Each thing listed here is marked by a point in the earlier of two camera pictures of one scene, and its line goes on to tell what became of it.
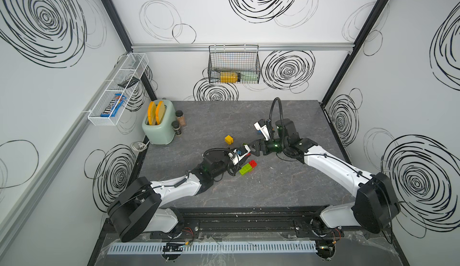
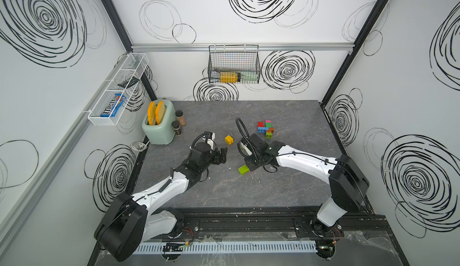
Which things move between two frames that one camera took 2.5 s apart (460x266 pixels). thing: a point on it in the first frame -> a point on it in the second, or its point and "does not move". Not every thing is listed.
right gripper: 258,147 -> 247,162
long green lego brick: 247,168 does not move
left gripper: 236,168 -> 216,159
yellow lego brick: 229,139 does not move
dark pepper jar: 176,126 does not move
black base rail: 251,223 does not move
